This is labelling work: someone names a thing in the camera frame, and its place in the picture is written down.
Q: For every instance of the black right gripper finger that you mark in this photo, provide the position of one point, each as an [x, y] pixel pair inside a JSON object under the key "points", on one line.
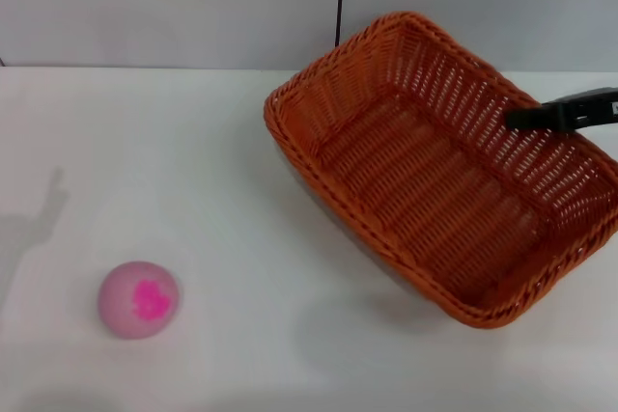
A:
{"points": [[591, 98], [531, 118]]}

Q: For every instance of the orange woven plastic basket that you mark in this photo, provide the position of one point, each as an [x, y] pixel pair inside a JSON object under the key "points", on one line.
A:
{"points": [[425, 180]]}

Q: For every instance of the pink ball with magenta patch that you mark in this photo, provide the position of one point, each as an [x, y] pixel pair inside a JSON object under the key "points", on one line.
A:
{"points": [[138, 300]]}

